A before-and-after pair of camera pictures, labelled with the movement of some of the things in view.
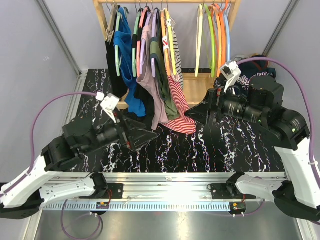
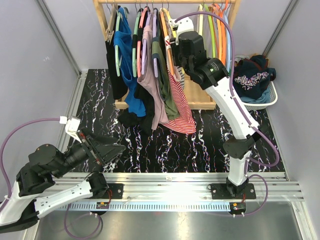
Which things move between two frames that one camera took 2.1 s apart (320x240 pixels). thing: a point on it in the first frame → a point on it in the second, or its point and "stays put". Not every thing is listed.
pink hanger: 138,44 stays put
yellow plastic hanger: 170,32 → 173,28
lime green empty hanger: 214,64 stays put
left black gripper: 138,135 → 105,152
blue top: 134,101 stays put
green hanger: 134,40 stays put
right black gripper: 214,100 → 174,45
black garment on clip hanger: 118,87 stays put
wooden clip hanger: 110,26 stays put
